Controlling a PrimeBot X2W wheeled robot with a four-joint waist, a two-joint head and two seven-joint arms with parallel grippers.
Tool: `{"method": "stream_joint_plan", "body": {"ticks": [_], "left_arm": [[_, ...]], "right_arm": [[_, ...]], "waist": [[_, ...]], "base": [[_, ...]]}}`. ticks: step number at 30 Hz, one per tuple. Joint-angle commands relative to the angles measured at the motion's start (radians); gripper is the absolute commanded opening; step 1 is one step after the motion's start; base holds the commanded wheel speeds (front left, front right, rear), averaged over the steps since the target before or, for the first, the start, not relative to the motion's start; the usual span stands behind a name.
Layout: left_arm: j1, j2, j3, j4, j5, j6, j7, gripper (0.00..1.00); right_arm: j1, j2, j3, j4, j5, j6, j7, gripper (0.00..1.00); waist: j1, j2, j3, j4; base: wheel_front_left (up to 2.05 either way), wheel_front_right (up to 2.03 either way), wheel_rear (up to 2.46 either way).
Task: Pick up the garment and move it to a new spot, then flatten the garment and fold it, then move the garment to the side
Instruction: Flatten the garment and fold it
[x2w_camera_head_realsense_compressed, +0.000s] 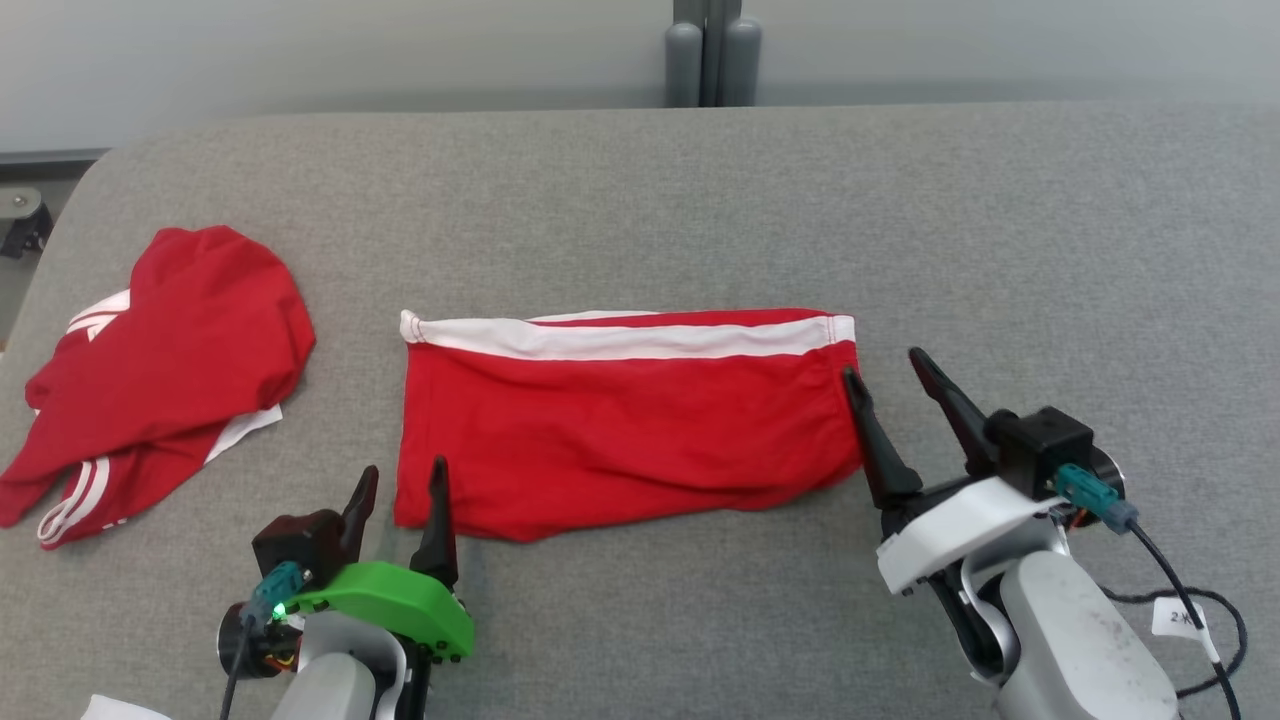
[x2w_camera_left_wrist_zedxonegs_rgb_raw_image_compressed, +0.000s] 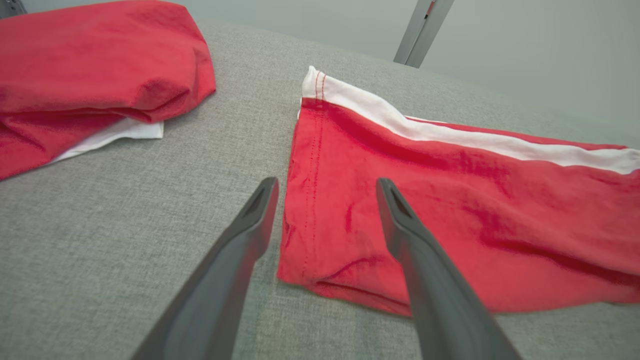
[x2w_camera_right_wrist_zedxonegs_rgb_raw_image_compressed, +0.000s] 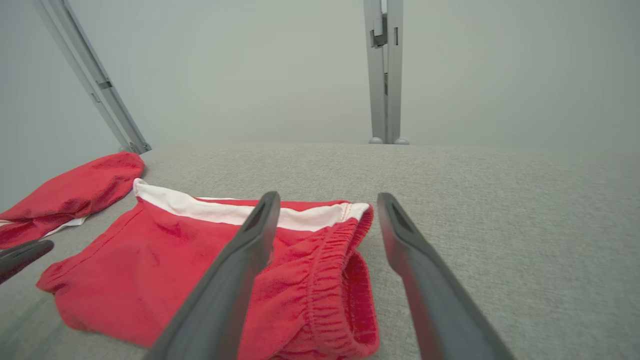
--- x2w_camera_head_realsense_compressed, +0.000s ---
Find grey metal wall post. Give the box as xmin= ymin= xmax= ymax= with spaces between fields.
xmin=665 ymin=0 xmax=763 ymax=108

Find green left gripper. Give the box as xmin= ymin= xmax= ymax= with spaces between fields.
xmin=285 ymin=456 xmax=476 ymax=663

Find red Bulls jersey white sleeves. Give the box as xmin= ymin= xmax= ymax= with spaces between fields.
xmin=0 ymin=225 xmax=318 ymax=551

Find grey fabric sofa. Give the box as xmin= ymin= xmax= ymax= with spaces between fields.
xmin=0 ymin=100 xmax=1280 ymax=720

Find black right cable teal plug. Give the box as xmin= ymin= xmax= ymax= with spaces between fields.
xmin=1055 ymin=463 xmax=1249 ymax=720

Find black right gripper round motor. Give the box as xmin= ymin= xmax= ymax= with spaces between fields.
xmin=1085 ymin=450 xmax=1127 ymax=503

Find red shorts with white stripe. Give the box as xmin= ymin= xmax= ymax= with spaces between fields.
xmin=393 ymin=308 xmax=866 ymax=544

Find black left cable teal plug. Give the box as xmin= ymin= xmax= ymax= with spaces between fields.
xmin=220 ymin=562 xmax=307 ymax=720

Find white left cable label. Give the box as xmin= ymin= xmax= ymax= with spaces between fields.
xmin=80 ymin=695 xmax=173 ymax=720

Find white right cable label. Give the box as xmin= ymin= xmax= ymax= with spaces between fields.
xmin=1150 ymin=597 xmax=1211 ymax=641

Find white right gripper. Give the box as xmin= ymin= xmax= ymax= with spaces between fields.
xmin=842 ymin=347 xmax=1066 ymax=596

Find white cable label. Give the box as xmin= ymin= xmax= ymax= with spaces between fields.
xmin=80 ymin=695 xmax=173 ymax=720
xmin=1150 ymin=597 xmax=1211 ymax=641

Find black cable teal plug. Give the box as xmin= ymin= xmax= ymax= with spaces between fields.
xmin=220 ymin=562 xmax=307 ymax=720
xmin=1055 ymin=463 xmax=1249 ymax=720

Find black gripper round motor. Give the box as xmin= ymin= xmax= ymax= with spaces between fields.
xmin=1085 ymin=450 xmax=1127 ymax=503
xmin=218 ymin=600 xmax=301 ymax=681

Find black metal floor bracket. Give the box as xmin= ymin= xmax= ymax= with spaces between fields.
xmin=0 ymin=185 xmax=53 ymax=259

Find black left gripper round motor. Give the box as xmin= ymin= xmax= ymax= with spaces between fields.
xmin=218 ymin=600 xmax=301 ymax=681

